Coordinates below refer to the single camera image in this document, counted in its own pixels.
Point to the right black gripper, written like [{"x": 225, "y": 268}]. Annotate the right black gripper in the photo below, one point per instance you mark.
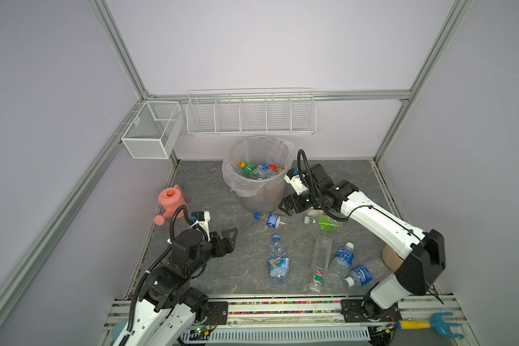
[{"x": 287, "y": 200}]

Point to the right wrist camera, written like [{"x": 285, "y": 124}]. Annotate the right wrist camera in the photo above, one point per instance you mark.
[{"x": 292, "y": 177}]

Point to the potted green plant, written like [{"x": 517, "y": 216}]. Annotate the potted green plant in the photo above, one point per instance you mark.
[{"x": 391, "y": 259}]

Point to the small crushed blue bottle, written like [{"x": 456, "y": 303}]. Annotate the small crushed blue bottle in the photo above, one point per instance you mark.
[{"x": 270, "y": 220}]

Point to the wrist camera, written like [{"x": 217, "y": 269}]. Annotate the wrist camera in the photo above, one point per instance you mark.
[
  {"x": 202, "y": 219},
  {"x": 292, "y": 177}
]

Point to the Pocari Sweat bottle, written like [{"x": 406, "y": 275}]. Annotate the Pocari Sweat bottle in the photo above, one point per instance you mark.
[{"x": 262, "y": 171}]

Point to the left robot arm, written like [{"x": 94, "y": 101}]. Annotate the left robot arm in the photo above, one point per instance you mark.
[{"x": 164, "y": 305}]

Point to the small white mesh basket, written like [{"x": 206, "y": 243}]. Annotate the small white mesh basket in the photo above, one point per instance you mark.
[{"x": 154, "y": 130}]

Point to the pink watering can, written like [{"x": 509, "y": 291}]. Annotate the pink watering can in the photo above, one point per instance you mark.
[{"x": 170, "y": 199}]

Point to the lime green label bottle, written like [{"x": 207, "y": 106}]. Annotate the lime green label bottle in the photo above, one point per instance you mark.
[{"x": 323, "y": 223}]

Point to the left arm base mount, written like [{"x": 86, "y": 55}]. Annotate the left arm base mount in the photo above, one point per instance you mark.
[{"x": 217, "y": 313}]

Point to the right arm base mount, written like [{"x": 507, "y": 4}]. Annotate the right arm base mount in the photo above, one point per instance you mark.
[{"x": 353, "y": 310}]

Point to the green Sprite bottle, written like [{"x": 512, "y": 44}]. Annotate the green Sprite bottle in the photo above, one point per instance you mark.
[{"x": 248, "y": 169}]

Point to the grey mesh waste bin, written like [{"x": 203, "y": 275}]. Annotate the grey mesh waste bin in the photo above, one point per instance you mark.
[{"x": 267, "y": 200}]

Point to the bird label tea bottle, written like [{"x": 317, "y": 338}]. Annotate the bird label tea bottle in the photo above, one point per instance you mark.
[{"x": 315, "y": 212}]

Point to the red label clear bottle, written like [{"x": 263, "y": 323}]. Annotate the red label clear bottle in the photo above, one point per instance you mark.
[{"x": 271, "y": 170}]

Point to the clear plastic bin liner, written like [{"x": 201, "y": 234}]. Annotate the clear plastic bin liner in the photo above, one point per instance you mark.
[{"x": 256, "y": 150}]

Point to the tall clear bottle green-red cap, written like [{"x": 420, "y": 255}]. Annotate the tall clear bottle green-red cap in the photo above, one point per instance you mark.
[{"x": 320, "y": 264}]

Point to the blue cartoon label water bottle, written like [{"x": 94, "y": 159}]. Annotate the blue cartoon label water bottle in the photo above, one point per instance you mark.
[{"x": 278, "y": 261}]

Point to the long white wire shelf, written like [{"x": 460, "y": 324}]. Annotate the long white wire shelf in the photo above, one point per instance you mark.
[{"x": 234, "y": 112}]

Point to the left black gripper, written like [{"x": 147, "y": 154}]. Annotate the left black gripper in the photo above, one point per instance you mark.
[{"x": 220, "y": 251}]

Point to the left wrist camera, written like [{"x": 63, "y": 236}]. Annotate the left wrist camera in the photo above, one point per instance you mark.
[{"x": 202, "y": 219}]

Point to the blue yellow toy rake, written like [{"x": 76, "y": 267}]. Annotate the blue yellow toy rake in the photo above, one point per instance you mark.
[{"x": 436, "y": 323}]

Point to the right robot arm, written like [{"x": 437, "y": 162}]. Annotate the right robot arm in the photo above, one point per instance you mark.
[{"x": 422, "y": 253}]

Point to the blue label bottle right front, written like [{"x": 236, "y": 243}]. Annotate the blue label bottle right front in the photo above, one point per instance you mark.
[{"x": 367, "y": 273}]

